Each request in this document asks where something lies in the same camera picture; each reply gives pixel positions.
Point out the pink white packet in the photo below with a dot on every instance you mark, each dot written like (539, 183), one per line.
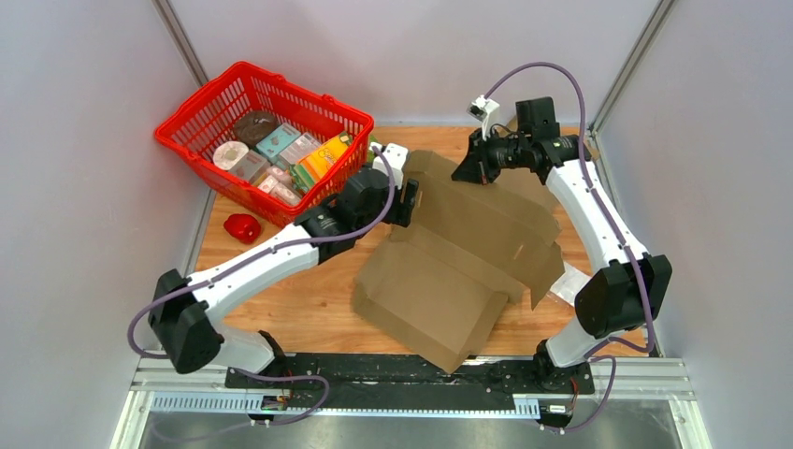
(278, 183)

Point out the small flat cardboard sheet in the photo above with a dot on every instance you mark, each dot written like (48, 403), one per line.
(539, 186)

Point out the clear plastic packet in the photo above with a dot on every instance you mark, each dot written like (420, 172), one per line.
(569, 284)

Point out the red bell pepper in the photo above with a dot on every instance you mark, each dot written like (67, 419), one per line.
(243, 227)

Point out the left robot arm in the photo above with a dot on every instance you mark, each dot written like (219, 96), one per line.
(186, 314)

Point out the grey small box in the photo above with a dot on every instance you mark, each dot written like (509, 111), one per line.
(297, 150)

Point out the aluminium frame post left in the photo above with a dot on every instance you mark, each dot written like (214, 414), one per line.
(179, 35)

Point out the grey pink box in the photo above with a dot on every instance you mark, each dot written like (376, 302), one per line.
(250, 167)

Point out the yellow orange juice carton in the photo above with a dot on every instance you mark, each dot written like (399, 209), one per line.
(321, 160)

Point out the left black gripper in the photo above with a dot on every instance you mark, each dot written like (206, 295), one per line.
(401, 212)

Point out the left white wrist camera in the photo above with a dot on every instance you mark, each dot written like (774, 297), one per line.
(396, 157)

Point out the large brown cardboard box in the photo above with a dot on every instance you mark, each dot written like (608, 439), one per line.
(439, 285)

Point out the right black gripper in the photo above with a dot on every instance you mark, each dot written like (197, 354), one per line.
(475, 166)

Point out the green carton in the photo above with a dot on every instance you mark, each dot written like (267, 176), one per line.
(302, 179)

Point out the red plastic shopping basket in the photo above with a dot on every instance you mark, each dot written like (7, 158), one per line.
(205, 120)

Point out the green cabbage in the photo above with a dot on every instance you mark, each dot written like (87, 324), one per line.
(372, 142)

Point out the aluminium frame post right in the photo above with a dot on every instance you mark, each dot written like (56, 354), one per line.
(642, 45)

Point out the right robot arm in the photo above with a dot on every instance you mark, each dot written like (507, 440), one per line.
(628, 284)

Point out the white round roll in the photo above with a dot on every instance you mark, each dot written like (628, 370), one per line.
(228, 154)

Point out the aluminium frame post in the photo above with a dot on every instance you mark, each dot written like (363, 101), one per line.
(642, 45)
(179, 35)

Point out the teal small box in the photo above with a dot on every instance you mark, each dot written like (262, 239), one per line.
(278, 140)

